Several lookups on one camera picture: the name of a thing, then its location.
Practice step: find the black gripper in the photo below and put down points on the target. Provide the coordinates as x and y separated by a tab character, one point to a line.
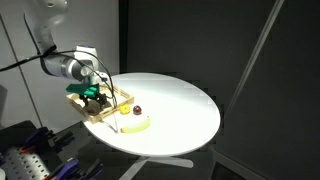
100	96

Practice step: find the orange tomato toy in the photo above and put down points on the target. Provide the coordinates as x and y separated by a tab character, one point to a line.
91	110

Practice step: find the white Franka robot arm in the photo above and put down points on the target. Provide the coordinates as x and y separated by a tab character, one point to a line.
63	66

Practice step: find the wooden slatted tray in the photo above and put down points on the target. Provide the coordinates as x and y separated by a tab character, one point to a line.
100	117

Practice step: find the small yellow toy fruit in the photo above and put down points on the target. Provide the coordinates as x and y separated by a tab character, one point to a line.
124	109

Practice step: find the dark red toy plum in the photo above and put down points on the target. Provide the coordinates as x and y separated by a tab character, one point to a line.
137	109

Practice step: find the yellow toy banana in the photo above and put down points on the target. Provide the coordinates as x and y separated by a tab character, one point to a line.
138	126

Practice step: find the purple clamp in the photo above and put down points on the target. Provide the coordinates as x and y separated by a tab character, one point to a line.
65	168

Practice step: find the round white table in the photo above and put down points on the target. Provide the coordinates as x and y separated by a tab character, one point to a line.
173	113

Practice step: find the perforated metal plate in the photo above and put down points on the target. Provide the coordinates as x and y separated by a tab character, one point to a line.
28	165

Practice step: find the white table base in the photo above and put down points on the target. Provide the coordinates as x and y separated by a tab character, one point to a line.
173	162

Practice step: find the grey diagonal metal bar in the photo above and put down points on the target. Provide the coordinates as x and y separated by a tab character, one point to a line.
256	50

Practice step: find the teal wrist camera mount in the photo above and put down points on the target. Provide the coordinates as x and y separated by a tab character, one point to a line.
80	88

